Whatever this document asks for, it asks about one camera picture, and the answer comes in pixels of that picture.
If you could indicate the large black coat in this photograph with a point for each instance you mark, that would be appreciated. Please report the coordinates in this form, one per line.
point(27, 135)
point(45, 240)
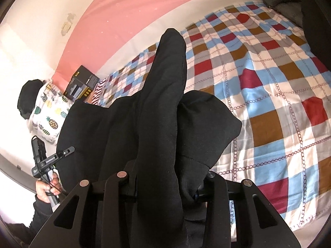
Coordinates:
point(175, 136)

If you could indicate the pineapple print pillow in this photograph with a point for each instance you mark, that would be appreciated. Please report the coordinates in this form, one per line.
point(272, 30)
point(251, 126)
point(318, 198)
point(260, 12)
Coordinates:
point(49, 113)

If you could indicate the person's left hand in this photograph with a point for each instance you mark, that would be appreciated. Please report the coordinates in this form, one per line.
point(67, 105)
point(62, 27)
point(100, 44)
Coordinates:
point(42, 187)

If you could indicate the black round cushion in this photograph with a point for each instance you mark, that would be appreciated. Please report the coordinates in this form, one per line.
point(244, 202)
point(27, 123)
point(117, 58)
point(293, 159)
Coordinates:
point(27, 97)

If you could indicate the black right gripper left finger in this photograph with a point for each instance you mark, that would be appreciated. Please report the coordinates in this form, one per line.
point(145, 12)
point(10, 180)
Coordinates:
point(129, 189)

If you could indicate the dark padded jacket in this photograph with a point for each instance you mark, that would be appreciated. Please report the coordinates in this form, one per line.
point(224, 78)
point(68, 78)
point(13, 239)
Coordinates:
point(316, 26)

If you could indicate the black sleeve left forearm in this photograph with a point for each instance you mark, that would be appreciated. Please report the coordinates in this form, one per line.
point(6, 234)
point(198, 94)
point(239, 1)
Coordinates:
point(25, 235)

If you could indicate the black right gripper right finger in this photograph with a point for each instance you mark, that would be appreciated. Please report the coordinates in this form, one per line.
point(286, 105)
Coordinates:
point(214, 188)

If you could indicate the black product box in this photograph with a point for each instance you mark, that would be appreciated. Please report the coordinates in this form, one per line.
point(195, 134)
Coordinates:
point(81, 85)

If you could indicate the red white striped cloth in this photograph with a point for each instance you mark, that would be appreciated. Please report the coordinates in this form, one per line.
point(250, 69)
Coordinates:
point(98, 93)

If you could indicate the checkered bed sheet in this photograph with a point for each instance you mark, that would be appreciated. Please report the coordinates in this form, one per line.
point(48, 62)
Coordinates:
point(259, 64)

